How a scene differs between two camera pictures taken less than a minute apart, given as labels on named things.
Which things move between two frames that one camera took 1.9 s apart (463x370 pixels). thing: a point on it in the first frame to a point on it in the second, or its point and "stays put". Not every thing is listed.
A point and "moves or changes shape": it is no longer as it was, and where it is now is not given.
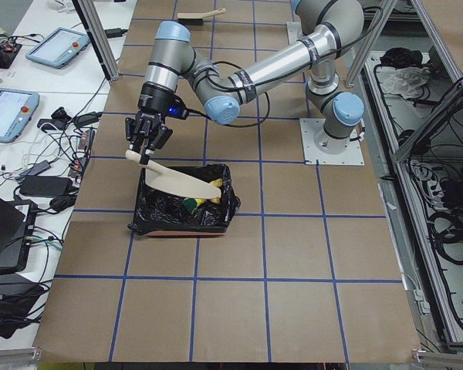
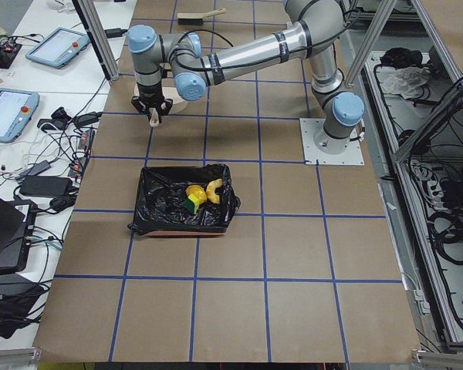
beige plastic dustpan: x=159 y=179 moves or changes shape
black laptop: x=8 y=230 stays put
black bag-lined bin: x=159 y=210 stays put
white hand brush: x=196 y=18 stays put
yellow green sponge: x=190 y=203 stays put
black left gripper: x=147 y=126 to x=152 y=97
